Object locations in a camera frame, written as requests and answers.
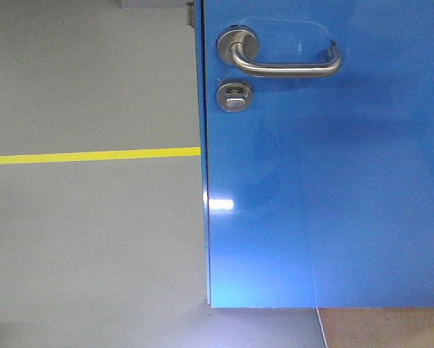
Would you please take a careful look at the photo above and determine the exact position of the blue door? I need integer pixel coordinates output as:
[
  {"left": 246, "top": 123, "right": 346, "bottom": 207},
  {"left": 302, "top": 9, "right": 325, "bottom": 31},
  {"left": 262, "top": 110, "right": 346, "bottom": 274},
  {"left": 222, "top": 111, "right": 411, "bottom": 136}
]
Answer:
[{"left": 195, "top": 1, "right": 434, "bottom": 308}]

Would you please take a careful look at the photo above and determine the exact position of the steel lock thumbturn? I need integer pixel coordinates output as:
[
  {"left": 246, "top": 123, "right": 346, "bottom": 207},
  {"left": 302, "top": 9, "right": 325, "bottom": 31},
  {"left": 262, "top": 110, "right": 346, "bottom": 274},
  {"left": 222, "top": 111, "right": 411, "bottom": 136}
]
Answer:
[{"left": 216, "top": 80, "right": 253, "bottom": 112}]

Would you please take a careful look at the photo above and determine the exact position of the plywood base platform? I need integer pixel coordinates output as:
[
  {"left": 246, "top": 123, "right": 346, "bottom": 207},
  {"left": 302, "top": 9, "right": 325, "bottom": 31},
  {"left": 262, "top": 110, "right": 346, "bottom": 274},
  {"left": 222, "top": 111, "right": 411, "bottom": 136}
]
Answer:
[{"left": 319, "top": 307, "right": 434, "bottom": 347}]

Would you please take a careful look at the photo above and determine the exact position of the steel door handle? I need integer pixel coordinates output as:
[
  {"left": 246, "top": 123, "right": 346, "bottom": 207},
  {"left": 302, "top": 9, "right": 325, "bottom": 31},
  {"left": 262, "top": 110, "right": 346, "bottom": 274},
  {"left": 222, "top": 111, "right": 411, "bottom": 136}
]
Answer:
[{"left": 216, "top": 26, "right": 342, "bottom": 78}]

